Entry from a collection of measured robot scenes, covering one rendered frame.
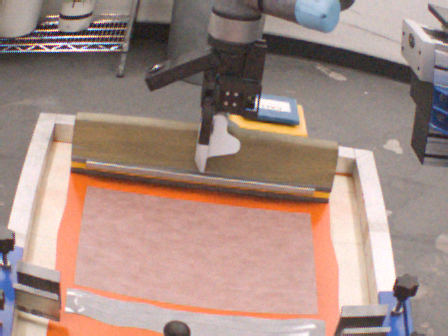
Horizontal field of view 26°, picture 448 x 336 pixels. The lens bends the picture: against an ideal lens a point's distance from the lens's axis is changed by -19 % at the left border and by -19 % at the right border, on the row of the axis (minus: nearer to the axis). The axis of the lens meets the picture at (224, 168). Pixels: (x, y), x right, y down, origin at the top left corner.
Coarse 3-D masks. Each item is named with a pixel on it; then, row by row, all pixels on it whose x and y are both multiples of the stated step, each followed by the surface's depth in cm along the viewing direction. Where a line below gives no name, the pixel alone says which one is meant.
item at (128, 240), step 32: (96, 192) 171; (128, 192) 172; (160, 192) 174; (192, 192) 176; (64, 224) 160; (96, 224) 162; (128, 224) 164; (160, 224) 165; (192, 224) 167; (64, 256) 152; (96, 256) 154; (128, 256) 156; (160, 256) 157; (192, 256) 159; (64, 288) 143; (96, 288) 146; (128, 288) 148; (160, 288) 149; (192, 288) 151; (64, 320) 136; (96, 320) 138
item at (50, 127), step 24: (48, 120) 183; (72, 120) 184; (48, 144) 176; (24, 168) 166; (336, 168) 187; (360, 168) 182; (24, 192) 159; (360, 192) 177; (24, 216) 152; (360, 216) 174; (384, 216) 168; (24, 240) 146; (384, 240) 161; (384, 264) 155; (384, 288) 148
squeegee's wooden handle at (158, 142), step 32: (96, 128) 171; (128, 128) 171; (160, 128) 171; (192, 128) 171; (128, 160) 173; (160, 160) 173; (192, 160) 173; (224, 160) 173; (256, 160) 173; (288, 160) 173; (320, 160) 173
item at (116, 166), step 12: (96, 168) 172; (108, 168) 172; (120, 168) 172; (132, 168) 172; (144, 168) 172; (156, 168) 173; (168, 168) 173; (192, 180) 173; (204, 180) 173; (216, 180) 173; (228, 180) 173; (240, 180) 173; (252, 180) 174; (264, 180) 174; (288, 192) 174; (300, 192) 174; (312, 192) 174
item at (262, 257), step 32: (224, 192) 177; (224, 224) 168; (256, 224) 169; (288, 224) 170; (320, 224) 172; (224, 256) 160; (256, 256) 161; (288, 256) 162; (320, 256) 163; (224, 288) 152; (256, 288) 153; (288, 288) 154; (320, 288) 154
